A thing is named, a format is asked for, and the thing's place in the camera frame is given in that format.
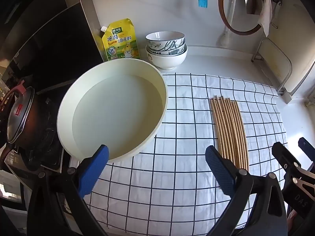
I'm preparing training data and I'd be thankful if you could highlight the glass pot lid red handle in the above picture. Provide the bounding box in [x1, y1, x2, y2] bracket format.
[0, 80, 35, 144]

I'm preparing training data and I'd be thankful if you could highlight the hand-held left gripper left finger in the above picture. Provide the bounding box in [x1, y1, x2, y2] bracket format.
[27, 145, 109, 236]

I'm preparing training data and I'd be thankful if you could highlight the white round basin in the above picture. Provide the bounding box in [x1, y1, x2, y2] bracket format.
[57, 58, 169, 163]

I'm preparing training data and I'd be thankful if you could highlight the round wooden rimmed lid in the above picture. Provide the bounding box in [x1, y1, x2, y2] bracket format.
[218, 0, 263, 33]

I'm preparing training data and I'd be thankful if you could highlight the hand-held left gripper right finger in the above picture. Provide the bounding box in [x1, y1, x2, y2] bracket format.
[205, 145, 288, 236]

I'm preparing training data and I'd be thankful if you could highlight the white black checked cloth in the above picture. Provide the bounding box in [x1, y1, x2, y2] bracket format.
[86, 72, 288, 236]

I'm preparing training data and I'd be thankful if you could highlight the row of wooden chopsticks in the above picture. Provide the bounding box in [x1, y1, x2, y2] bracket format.
[209, 95, 249, 172]

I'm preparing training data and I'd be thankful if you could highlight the metal cutting board rack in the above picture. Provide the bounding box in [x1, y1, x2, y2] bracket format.
[251, 37, 293, 96]

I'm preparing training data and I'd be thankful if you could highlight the yellow seasoning pouch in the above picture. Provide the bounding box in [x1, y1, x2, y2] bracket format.
[100, 18, 141, 62]

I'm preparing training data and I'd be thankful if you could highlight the floral patterned bowl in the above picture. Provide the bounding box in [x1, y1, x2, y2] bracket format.
[146, 43, 186, 54]
[146, 31, 185, 52]

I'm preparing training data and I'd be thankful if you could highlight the plain white bowl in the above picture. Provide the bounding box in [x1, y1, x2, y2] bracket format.
[146, 45, 188, 70]

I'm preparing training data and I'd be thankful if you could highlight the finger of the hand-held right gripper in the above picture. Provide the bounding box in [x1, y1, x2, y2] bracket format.
[272, 141, 315, 218]
[298, 137, 315, 174]

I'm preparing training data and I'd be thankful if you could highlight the black gas stove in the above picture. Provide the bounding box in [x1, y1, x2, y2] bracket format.
[0, 79, 74, 202]

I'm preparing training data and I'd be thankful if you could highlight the white cutting board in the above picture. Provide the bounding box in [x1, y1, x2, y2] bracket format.
[257, 39, 315, 104]

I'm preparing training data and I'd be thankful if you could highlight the black glass panel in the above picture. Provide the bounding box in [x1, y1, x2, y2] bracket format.
[0, 0, 104, 91]

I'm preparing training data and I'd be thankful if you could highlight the person's right hand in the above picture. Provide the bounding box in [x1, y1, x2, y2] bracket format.
[287, 210, 299, 231]

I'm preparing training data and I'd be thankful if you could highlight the dark cooking pot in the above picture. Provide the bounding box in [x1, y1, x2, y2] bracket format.
[0, 93, 62, 168]

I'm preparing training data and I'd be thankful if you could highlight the white hanging cloth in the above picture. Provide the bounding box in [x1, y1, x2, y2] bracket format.
[258, 0, 273, 37]

